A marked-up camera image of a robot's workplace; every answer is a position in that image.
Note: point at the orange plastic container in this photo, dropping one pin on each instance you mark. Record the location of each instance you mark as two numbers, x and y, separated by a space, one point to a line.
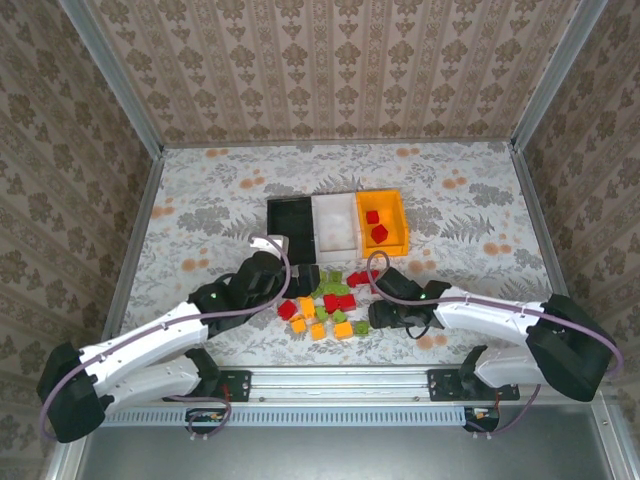
395 220

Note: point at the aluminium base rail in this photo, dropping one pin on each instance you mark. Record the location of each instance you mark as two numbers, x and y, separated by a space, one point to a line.
340 382

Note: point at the black plastic container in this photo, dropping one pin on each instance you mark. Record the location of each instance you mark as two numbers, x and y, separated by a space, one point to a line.
295 220

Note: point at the aluminium side rail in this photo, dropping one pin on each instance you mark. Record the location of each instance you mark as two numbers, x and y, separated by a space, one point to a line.
133 250
542 240

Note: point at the left base electronics board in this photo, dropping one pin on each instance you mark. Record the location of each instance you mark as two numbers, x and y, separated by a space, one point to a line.
205 417

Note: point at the white plastic container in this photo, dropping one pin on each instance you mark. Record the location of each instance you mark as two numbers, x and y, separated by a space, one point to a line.
335 225

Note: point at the black mount plate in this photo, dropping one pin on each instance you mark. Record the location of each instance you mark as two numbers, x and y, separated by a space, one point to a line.
442 385
240 385

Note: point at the black right mount plate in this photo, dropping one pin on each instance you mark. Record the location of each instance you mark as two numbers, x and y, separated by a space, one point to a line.
442 385

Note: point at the base electronics board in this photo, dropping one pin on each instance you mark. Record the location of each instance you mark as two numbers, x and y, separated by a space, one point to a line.
205 417
482 415

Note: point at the floral table covering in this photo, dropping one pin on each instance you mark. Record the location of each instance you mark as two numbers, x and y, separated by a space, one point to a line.
425 175

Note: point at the red lego brick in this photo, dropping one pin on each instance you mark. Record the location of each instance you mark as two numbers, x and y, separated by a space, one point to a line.
379 233
286 310
356 279
371 276
372 217
330 303
347 302

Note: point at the black left mount plate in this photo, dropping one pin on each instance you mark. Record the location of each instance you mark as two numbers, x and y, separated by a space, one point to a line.
240 385

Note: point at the aluminium frame post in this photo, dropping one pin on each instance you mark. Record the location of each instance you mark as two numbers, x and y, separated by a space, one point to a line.
119 85
556 75

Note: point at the aluminium rear rail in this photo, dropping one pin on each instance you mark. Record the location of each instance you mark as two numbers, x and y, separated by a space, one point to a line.
340 143

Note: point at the right base electronics board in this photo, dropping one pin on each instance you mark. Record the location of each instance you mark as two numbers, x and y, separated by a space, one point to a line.
482 415

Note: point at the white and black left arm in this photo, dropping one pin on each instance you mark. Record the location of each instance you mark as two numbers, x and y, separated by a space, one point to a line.
155 342

